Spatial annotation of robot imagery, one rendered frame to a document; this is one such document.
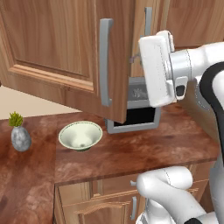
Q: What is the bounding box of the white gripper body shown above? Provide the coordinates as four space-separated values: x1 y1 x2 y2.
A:
137 30 178 109

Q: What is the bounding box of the pale green bowl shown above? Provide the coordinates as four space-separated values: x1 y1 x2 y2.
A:
58 120 104 152

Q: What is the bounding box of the wooden base cabinet door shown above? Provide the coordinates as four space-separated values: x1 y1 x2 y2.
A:
186 178 210 206
61 192 147 224

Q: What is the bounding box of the grey toaster oven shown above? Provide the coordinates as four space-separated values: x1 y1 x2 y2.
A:
104 76 162 135

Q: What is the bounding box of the wooden drawer front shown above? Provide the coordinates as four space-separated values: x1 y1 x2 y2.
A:
90 172 142 200

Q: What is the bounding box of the green plant in grey vase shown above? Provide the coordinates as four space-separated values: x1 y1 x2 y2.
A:
8 110 32 153

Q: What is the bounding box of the wooden wall cabinet door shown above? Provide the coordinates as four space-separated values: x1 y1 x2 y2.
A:
0 0 137 125
130 0 171 79

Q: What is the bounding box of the long grey cabinet door handle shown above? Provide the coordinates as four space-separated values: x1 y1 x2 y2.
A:
143 6 153 38
98 17 115 108

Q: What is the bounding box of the wooden wall cabinet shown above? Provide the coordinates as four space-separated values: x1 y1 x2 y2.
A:
165 0 224 51

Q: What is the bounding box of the grey base cabinet door handle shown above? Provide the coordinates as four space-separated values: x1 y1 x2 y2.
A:
129 195 138 221

